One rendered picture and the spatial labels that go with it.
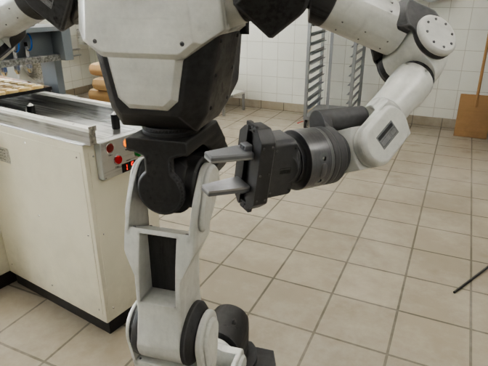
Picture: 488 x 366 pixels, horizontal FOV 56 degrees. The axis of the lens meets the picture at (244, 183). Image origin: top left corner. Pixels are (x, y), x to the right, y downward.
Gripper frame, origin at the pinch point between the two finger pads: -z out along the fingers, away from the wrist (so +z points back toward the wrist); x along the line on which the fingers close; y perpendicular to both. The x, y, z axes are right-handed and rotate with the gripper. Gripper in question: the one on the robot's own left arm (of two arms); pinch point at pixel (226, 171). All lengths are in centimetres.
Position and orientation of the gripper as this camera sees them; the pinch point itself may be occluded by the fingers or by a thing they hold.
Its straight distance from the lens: 60.2
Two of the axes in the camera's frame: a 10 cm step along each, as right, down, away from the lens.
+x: 1.1, -8.8, -4.5
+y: 5.2, 4.4, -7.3
